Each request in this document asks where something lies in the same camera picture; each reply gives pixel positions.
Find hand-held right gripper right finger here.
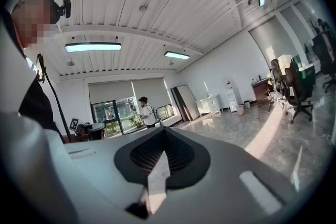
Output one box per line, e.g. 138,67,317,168
151,126,300,224

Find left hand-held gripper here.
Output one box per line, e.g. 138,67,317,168
69,118,106,141

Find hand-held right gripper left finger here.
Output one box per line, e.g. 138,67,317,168
64,126,166,224

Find black framed glass door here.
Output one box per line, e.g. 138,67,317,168
90,100,124,137

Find grey roller blind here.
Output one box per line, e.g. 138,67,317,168
88,80,135,104
131,77,171,108
248,16,296,66

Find person's black shirt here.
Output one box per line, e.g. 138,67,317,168
18,78,65,144

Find white vanity cabinet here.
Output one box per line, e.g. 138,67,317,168
195,93,223,116

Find white water dispenser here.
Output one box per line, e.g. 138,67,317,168
226,88,239,113

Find black framed window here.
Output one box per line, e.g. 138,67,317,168
154,104,175,120

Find beige black-framed panel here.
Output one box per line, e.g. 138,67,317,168
176,84,202,121

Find brown vanity cabinet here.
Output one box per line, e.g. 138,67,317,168
251,78,274,107

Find grey office chair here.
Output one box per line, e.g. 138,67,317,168
267,58,288,111

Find black office chair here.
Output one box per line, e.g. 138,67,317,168
312,18,336,94
282,56,317,124

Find person's head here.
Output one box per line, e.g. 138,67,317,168
10,0,60,49

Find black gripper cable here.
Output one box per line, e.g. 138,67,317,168
36,54,72,143

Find white shoulder strap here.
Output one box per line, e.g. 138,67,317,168
0,13,37,113

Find black head-mounted camera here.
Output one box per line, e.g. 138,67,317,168
26,0,72,25

